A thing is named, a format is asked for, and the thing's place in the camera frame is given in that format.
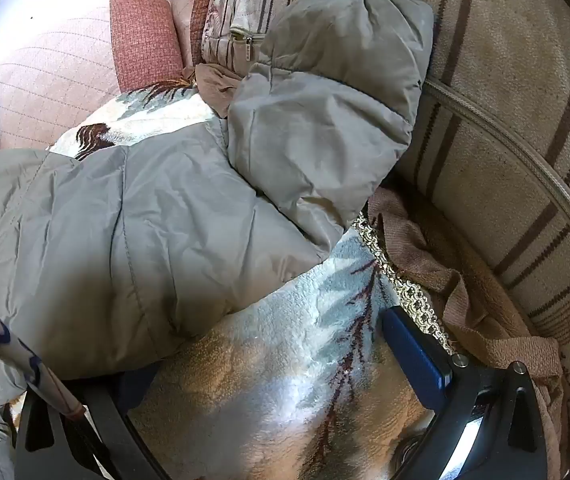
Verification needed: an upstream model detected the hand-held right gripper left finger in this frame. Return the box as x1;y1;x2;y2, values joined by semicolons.
15;361;167;480

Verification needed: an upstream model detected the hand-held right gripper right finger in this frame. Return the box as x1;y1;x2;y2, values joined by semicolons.
380;305;551;480

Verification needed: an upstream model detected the grey puffer jacket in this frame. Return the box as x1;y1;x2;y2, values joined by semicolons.
0;0;436;478

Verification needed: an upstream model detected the brown woven cloth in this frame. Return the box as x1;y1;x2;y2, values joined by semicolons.
194;62;247;120
366;187;568;463

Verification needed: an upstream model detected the striped beige sofa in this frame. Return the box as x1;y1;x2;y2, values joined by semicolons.
285;0;570;463

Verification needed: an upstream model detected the pink quilted sofa bolster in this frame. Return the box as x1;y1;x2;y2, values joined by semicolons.
0;0;187;152

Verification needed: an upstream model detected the plain beige cushion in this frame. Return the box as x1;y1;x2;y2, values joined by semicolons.
167;0;228;68

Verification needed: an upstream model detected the beige quilted striped cushion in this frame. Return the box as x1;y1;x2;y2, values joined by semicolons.
199;0;327;80

